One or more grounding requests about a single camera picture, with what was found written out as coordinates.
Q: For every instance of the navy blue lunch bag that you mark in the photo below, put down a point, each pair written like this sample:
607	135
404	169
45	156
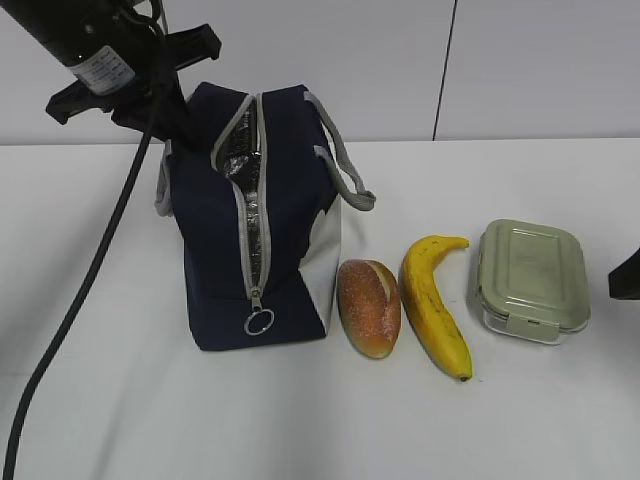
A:
258	207

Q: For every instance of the yellow banana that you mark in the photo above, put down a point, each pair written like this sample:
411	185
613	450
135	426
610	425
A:
431	321

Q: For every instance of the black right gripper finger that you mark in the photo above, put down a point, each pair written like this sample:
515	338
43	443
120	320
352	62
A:
624	280

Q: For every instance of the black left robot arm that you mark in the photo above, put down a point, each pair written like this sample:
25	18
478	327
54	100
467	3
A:
125	63

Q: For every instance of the green lid glass container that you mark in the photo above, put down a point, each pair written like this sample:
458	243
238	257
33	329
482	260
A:
531	282

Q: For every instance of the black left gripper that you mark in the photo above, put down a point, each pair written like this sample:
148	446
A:
154	97

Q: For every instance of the sugared bread roll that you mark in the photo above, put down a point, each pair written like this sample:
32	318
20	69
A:
369	306

